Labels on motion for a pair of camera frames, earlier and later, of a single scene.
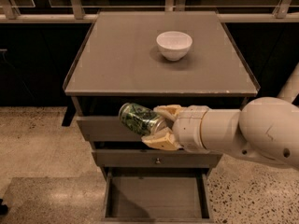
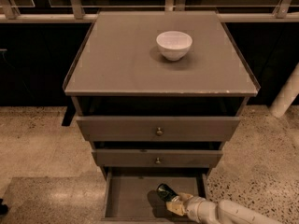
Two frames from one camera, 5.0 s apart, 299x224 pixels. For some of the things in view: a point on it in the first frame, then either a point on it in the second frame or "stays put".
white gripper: (189, 129) → (192, 204)
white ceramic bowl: (174, 45) stays put
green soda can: (140, 119) → (165, 192)
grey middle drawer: (148, 158) stays put
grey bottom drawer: (156, 195) stays put
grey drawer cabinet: (177, 59) stays put
